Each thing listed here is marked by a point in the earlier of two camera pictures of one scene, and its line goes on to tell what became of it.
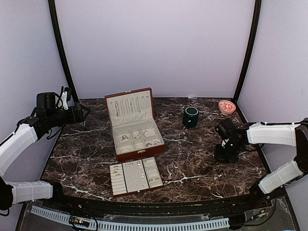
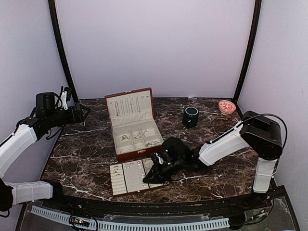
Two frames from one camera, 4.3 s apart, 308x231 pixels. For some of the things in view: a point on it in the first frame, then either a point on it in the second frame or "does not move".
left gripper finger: (82, 121) does not move
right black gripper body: (228, 153) -> (177, 164)
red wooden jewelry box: (135, 133) does not move
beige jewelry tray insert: (135, 176) does not move
